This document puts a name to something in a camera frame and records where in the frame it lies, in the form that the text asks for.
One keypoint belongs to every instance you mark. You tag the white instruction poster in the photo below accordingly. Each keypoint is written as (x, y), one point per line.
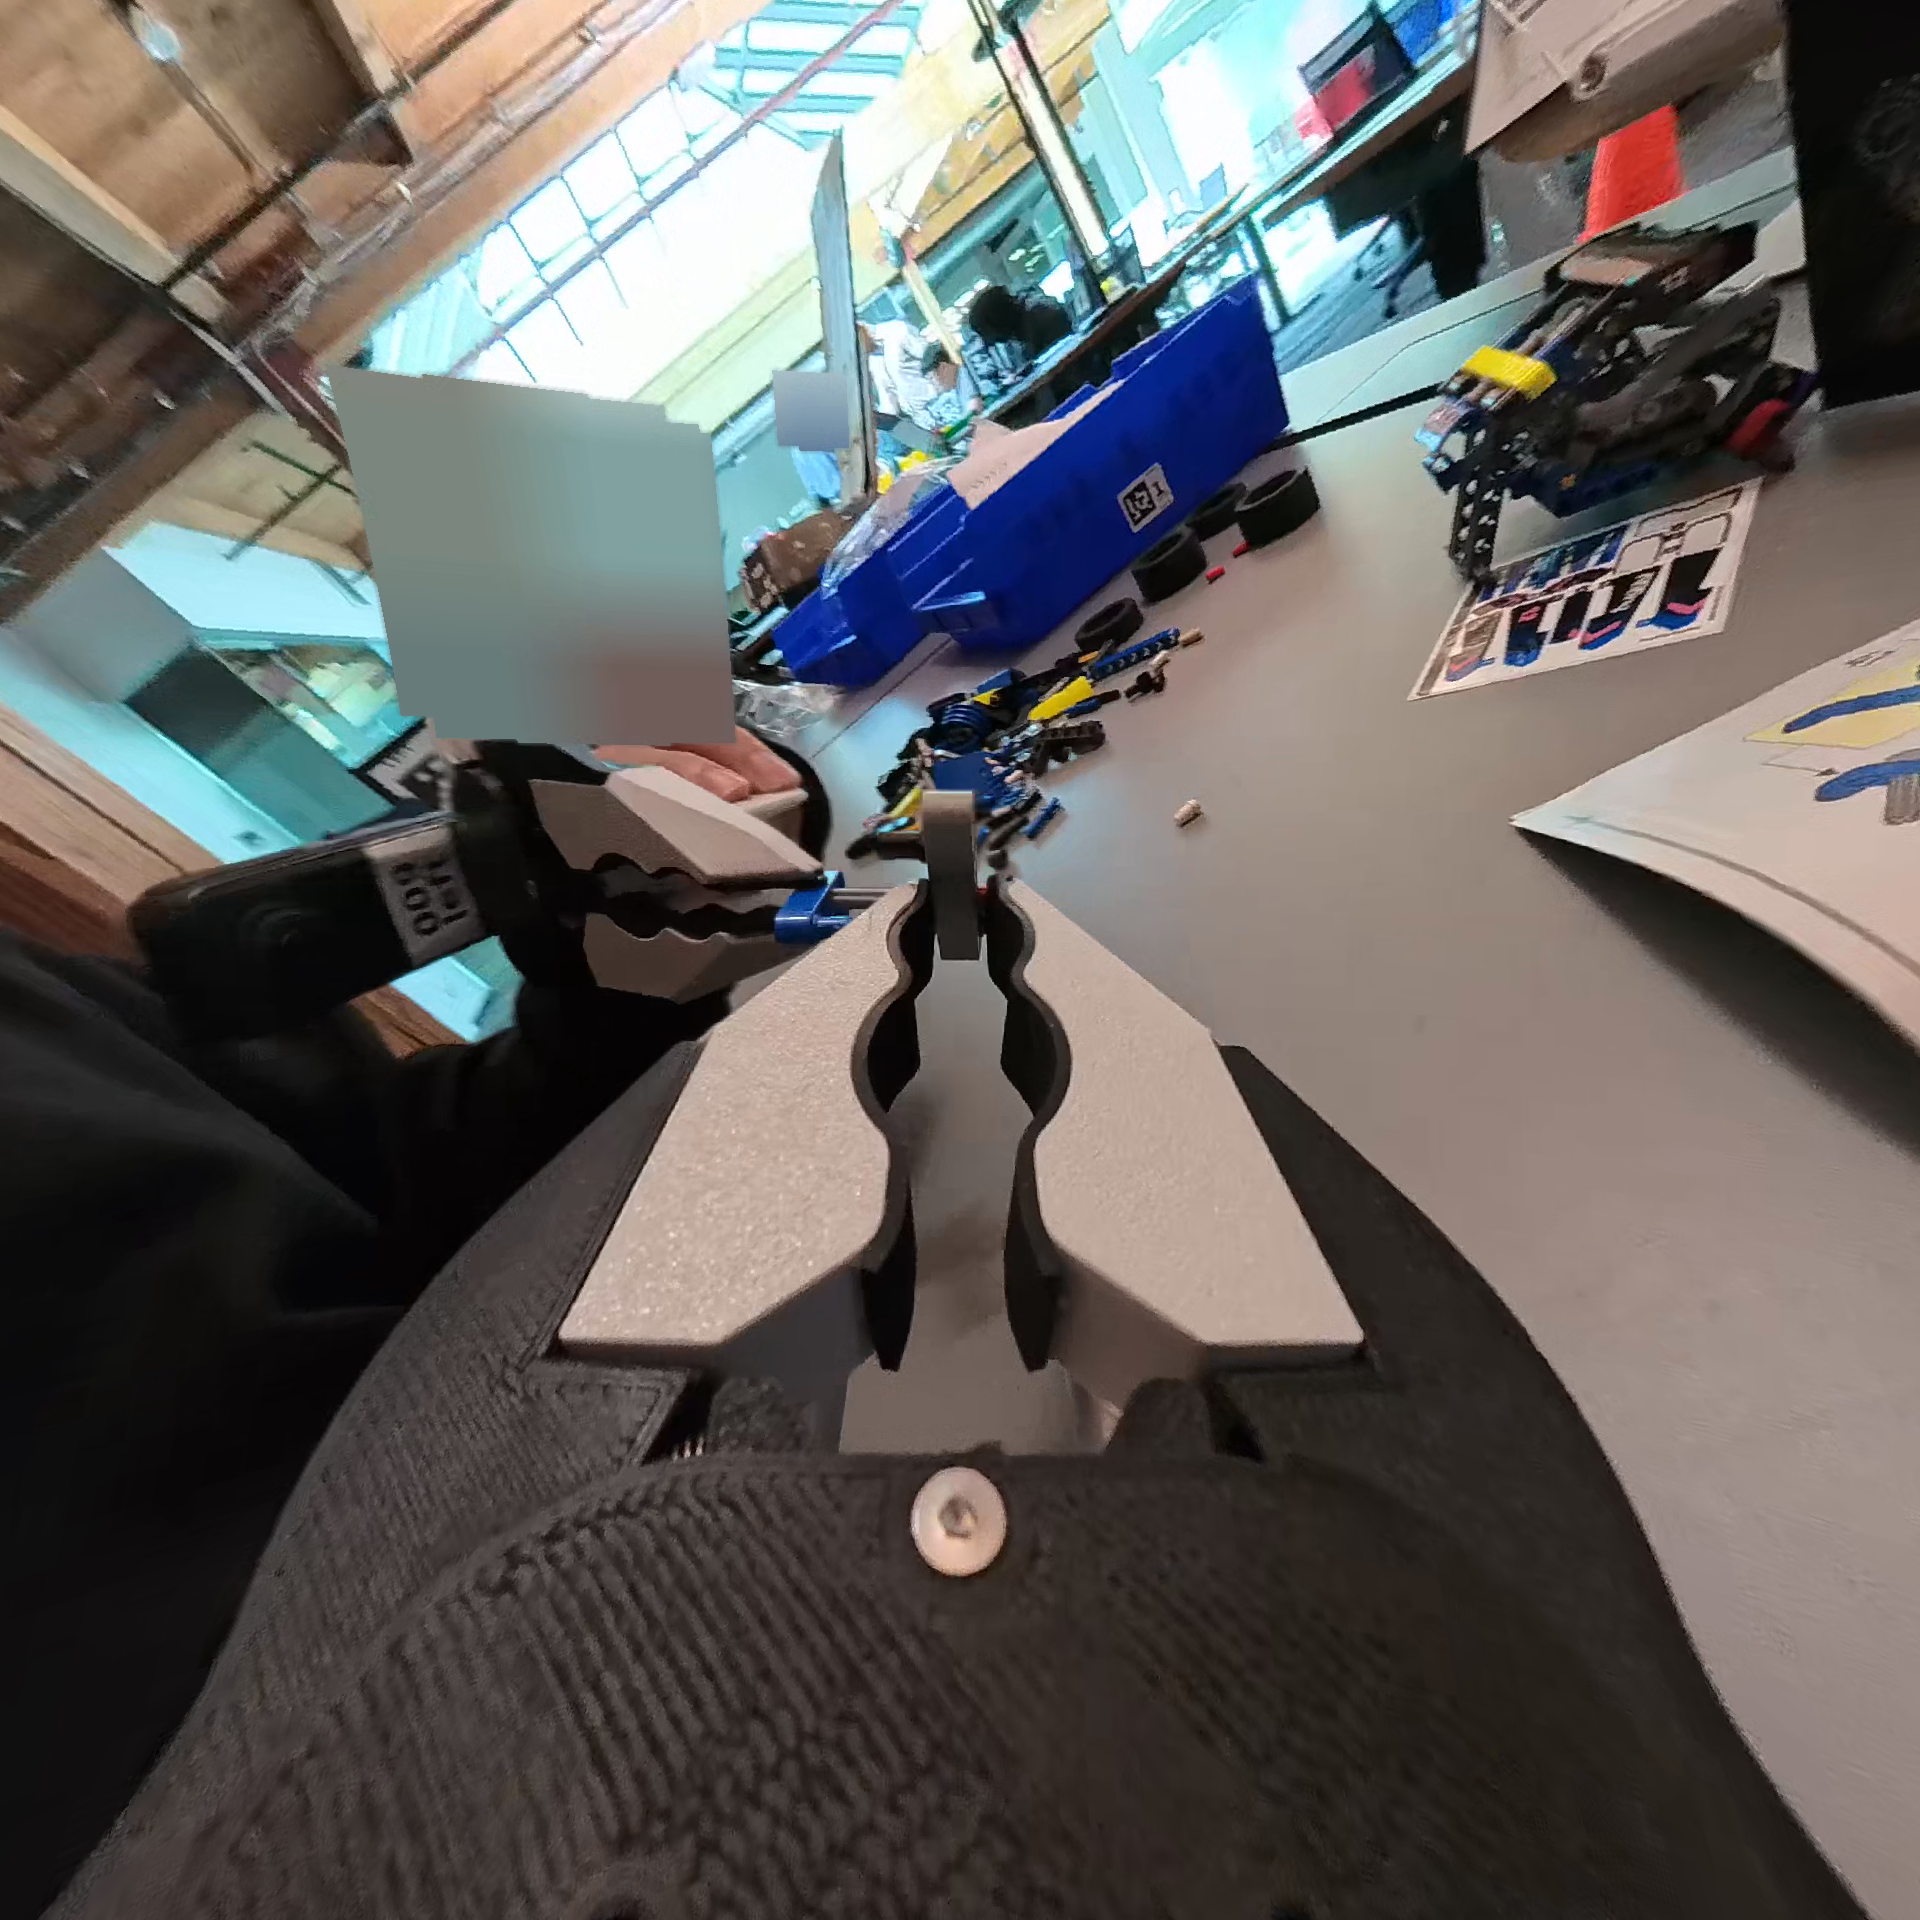
(1530, 90)

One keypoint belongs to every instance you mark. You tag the person's left hand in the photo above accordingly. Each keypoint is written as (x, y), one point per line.
(720, 770)

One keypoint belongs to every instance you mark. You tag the white instruction booklet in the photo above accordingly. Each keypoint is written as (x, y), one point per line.
(1770, 841)

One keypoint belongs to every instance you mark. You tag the grey plastic beam assembly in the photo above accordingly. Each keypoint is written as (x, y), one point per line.
(954, 886)

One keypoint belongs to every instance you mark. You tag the blue angled plastic beam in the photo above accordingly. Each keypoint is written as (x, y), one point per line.
(809, 910)

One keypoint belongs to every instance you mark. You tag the black rubber toy tire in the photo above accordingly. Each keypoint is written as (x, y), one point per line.
(1109, 644)
(1219, 530)
(1170, 590)
(1276, 534)

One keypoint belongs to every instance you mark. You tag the blue storage bin with tag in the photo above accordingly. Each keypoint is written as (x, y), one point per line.
(1049, 525)

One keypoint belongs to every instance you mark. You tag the sticker sheet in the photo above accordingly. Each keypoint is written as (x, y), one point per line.
(1589, 601)

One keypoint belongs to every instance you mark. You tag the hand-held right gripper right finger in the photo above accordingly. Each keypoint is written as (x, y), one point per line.
(1184, 1201)

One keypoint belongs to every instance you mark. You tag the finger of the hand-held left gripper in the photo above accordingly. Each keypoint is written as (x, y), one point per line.
(675, 955)
(675, 827)

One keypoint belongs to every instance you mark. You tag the plain blue storage bin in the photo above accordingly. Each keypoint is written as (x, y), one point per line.
(855, 630)

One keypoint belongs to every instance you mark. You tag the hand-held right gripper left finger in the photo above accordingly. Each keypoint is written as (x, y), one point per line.
(720, 1201)

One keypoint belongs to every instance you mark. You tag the orange traffic cone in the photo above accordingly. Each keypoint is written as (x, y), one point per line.
(1634, 173)

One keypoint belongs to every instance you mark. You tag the dark toy set box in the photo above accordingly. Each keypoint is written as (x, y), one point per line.
(1861, 195)

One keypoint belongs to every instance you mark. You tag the partly built toy car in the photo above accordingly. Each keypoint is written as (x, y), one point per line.
(1620, 406)

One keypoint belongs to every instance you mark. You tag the pile of toy parts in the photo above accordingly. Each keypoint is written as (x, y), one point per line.
(991, 722)

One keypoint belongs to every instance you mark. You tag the grey leaning panel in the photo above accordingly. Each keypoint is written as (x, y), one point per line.
(839, 300)

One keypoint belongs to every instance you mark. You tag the person's left forearm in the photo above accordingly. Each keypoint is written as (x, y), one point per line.
(523, 1081)

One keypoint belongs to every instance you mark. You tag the clear plastic bag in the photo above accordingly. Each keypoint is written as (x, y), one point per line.
(892, 525)

